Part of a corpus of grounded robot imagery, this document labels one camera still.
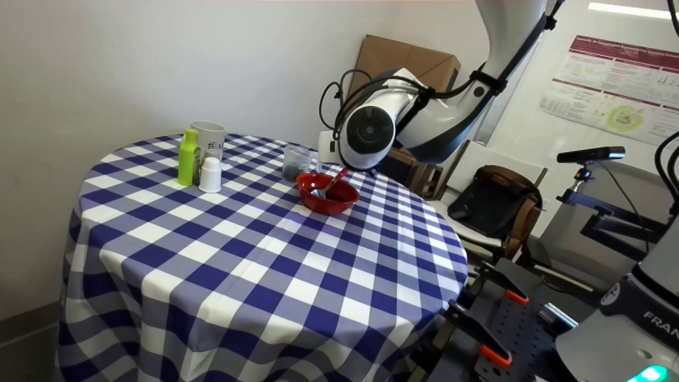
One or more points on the green plastic bottle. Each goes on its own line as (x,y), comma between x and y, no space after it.
(188,157)

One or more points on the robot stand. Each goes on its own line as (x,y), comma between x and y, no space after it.
(509,323)

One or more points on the clear plastic jug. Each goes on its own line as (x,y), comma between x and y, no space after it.
(295,162)

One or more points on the glass shaker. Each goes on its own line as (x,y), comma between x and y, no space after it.
(198,168)

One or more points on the black clamp orange tips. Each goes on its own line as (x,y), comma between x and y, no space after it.
(477,331)
(498,281)

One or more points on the wall poster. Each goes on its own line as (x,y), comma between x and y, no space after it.
(618,87)

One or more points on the blue white checkered tablecloth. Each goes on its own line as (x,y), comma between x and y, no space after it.
(254,265)

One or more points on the camera on mount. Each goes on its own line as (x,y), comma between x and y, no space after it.
(599,180)

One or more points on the chair with brown bag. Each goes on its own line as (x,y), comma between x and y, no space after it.
(490,204)

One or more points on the white mug with print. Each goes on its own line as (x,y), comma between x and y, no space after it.
(210,142)

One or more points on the cardboard box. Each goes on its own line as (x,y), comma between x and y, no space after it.
(408,63)

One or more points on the red bowl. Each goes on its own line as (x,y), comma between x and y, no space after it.
(324,197)

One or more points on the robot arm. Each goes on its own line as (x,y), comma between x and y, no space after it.
(440,114)

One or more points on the small white bottle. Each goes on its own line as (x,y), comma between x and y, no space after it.
(210,175)

